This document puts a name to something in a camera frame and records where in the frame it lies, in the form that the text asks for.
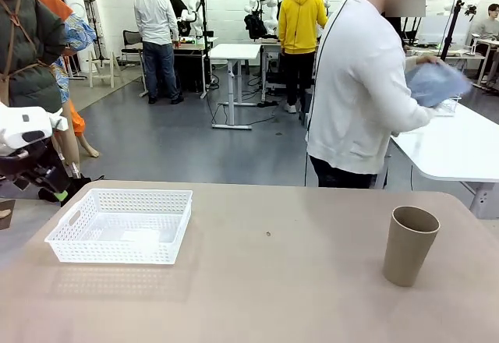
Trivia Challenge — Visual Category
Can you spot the wooden top workbench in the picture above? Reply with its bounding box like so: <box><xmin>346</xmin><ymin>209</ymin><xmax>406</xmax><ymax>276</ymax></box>
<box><xmin>171</xmin><ymin>37</ymin><xmax>220</xmax><ymax>101</ymax></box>

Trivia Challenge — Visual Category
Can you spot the blue patterned garment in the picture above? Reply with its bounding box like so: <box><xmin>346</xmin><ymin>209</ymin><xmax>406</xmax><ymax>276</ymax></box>
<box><xmin>51</xmin><ymin>12</ymin><xmax>98</xmax><ymax>104</ymax></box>

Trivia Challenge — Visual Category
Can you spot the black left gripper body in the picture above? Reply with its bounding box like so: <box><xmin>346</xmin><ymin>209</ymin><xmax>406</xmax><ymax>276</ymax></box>
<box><xmin>0</xmin><ymin>138</ymin><xmax>70</xmax><ymax>193</ymax></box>

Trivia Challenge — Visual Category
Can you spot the white standing desk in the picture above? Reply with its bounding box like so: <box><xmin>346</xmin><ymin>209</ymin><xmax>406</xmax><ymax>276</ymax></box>
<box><xmin>209</xmin><ymin>42</ymin><xmax>262</xmax><ymax>131</ymax></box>

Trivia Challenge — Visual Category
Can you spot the person in black clothes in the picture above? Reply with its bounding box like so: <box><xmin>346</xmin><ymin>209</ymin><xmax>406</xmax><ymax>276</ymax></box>
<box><xmin>157</xmin><ymin>0</ymin><xmax>190</xmax><ymax>37</ymax></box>

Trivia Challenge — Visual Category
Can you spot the thin black hanging cable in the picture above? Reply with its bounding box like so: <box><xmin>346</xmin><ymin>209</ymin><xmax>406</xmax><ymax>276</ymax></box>
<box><xmin>303</xmin><ymin>0</ymin><xmax>368</xmax><ymax>186</ymax></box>

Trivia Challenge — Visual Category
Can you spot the man in yellow hoodie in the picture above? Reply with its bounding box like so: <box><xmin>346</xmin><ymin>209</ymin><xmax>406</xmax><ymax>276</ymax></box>
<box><xmin>277</xmin><ymin>0</ymin><xmax>330</xmax><ymax>115</ymax></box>

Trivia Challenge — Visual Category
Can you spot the white perforated plastic basket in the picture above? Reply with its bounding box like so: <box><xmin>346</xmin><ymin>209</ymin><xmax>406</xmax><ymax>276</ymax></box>
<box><xmin>44</xmin><ymin>189</ymin><xmax>194</xmax><ymax>265</ymax></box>

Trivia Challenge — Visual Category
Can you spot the person's left hand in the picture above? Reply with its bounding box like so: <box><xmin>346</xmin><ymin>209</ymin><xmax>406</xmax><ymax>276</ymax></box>
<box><xmin>415</xmin><ymin>55</ymin><xmax>444</xmax><ymax>68</ymax></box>

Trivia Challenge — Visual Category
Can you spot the person's right forearm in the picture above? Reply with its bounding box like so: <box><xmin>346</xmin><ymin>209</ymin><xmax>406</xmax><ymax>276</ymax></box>
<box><xmin>384</xmin><ymin>95</ymin><xmax>438</xmax><ymax>136</ymax></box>

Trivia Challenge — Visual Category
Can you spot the light blue cloth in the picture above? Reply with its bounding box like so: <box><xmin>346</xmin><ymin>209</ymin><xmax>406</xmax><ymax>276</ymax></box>
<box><xmin>405</xmin><ymin>61</ymin><xmax>473</xmax><ymax>108</ymax></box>

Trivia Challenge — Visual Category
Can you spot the black chair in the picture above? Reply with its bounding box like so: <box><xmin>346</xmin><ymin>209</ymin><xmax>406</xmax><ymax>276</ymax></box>
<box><xmin>120</xmin><ymin>30</ymin><xmax>146</xmax><ymax>68</ymax></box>

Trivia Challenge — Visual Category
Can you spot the white wire dish rack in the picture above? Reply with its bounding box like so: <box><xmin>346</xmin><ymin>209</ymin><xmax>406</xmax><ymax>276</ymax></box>
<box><xmin>433</xmin><ymin>96</ymin><xmax>462</xmax><ymax>118</ymax></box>

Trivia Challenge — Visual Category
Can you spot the green puffer jacket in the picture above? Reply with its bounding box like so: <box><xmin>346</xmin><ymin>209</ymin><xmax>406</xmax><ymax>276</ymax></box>
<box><xmin>0</xmin><ymin>0</ymin><xmax>68</xmax><ymax>115</ymax></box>

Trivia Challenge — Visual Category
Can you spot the black backpack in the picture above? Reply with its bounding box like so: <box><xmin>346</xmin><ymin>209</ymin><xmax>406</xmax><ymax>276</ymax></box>
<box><xmin>243</xmin><ymin>13</ymin><xmax>268</xmax><ymax>41</ymax></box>

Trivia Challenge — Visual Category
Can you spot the black tripod stand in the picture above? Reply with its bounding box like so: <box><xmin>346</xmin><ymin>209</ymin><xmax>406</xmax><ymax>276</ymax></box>
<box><xmin>439</xmin><ymin>0</ymin><xmax>467</xmax><ymax>63</ymax></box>

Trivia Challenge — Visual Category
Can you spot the person in white sweater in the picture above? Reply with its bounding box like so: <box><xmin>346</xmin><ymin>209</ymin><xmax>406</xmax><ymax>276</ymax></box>
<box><xmin>306</xmin><ymin>0</ymin><xmax>441</xmax><ymax>189</ymax></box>

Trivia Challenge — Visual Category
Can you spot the brown paper cup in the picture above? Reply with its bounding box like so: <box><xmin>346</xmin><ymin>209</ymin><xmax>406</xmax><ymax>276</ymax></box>
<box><xmin>381</xmin><ymin>205</ymin><xmax>441</xmax><ymax>288</ymax></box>

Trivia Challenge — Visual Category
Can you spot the white wooden step stool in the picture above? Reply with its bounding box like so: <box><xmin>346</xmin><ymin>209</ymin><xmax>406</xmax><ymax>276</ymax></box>
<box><xmin>86</xmin><ymin>49</ymin><xmax>125</xmax><ymax>89</ymax></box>

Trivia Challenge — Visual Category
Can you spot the man in white shirt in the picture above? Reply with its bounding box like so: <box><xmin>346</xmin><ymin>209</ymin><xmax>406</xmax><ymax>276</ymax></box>
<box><xmin>133</xmin><ymin>0</ymin><xmax>186</xmax><ymax>105</ymax></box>

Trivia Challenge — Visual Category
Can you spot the seated person in grey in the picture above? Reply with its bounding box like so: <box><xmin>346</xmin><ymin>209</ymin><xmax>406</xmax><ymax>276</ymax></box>
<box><xmin>472</xmin><ymin>2</ymin><xmax>499</xmax><ymax>44</ymax></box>

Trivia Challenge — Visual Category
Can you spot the white side table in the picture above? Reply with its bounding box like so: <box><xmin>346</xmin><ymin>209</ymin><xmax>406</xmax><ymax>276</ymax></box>
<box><xmin>389</xmin><ymin>101</ymin><xmax>499</xmax><ymax>220</ymax></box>

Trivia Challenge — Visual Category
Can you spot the beige mannequin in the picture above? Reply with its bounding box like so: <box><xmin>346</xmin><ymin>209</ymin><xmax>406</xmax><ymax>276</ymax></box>
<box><xmin>53</xmin><ymin>101</ymin><xmax>101</xmax><ymax>169</ymax></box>

